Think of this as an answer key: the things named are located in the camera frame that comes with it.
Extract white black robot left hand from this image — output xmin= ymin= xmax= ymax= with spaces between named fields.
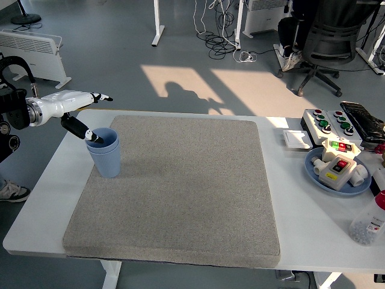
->
xmin=38 ymin=90 xmax=114 ymax=144

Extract blue ribbed plastic cup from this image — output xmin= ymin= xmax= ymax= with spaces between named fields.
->
xmin=87 ymin=141 xmax=122 ymax=179
xmin=85 ymin=127 xmax=120 ymax=151

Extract white push-button control box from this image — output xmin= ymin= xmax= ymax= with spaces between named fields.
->
xmin=300 ymin=108 xmax=368 ymax=147

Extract white panel heater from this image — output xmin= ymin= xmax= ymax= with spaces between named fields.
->
xmin=242 ymin=0 xmax=294 ymax=39
xmin=0 ymin=29 xmax=72 ymax=90

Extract black fan stand base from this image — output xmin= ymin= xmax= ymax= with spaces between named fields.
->
xmin=11 ymin=0 xmax=42 ymax=25

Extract person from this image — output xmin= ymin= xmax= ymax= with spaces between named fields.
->
xmin=277 ymin=0 xmax=319 ymax=72
xmin=0 ymin=168 xmax=31 ymax=203

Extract white desk leg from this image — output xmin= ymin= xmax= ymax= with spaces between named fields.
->
xmin=356 ymin=0 xmax=385 ymax=75
xmin=233 ymin=0 xmax=244 ymax=50
xmin=151 ymin=0 xmax=165 ymax=47

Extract grey-brown mat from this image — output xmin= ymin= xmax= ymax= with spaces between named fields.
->
xmin=62 ymin=115 xmax=281 ymax=269

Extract white table leg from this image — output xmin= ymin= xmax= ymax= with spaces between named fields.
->
xmin=315 ymin=272 xmax=343 ymax=289
xmin=100 ymin=260 xmax=123 ymax=289

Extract white power adapter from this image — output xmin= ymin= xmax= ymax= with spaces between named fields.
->
xmin=239 ymin=51 xmax=258 ymax=63

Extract white desk foot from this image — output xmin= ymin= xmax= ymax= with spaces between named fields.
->
xmin=273 ymin=43 xmax=286 ymax=72

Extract blue plate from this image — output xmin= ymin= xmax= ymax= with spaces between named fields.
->
xmin=304 ymin=146 xmax=372 ymax=197

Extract white pipe fitting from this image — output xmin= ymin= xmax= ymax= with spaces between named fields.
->
xmin=310 ymin=156 xmax=325 ymax=175
xmin=348 ymin=164 xmax=369 ymax=187

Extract white box green red switches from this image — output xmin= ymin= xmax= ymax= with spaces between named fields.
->
xmin=320 ymin=138 xmax=361 ymax=162

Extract black office chair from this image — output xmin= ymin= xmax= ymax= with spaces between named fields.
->
xmin=277 ymin=0 xmax=374 ymax=97

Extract grey power strip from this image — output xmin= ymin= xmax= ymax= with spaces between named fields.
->
xmin=275 ymin=269 xmax=310 ymax=284

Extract black wrapped keyboard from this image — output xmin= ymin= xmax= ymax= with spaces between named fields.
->
xmin=339 ymin=101 xmax=385 ymax=142

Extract clear bottle red cap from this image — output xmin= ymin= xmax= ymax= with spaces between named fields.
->
xmin=348 ymin=189 xmax=385 ymax=247

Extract black cable bundle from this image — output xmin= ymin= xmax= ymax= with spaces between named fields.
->
xmin=197 ymin=0 xmax=241 ymax=60

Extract white box red black switch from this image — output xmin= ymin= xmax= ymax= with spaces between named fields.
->
xmin=318 ymin=154 xmax=358 ymax=192

